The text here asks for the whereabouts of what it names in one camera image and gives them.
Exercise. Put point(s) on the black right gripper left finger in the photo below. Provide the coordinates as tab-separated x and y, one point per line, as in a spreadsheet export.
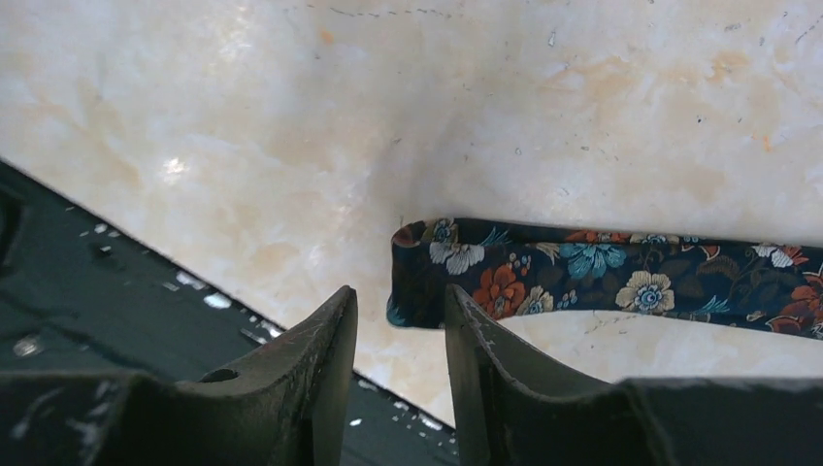
281	404

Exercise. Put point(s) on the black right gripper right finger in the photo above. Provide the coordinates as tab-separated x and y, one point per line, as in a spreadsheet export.
515	405

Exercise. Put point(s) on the navy floral tie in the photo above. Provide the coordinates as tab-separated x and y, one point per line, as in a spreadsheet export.
513	269

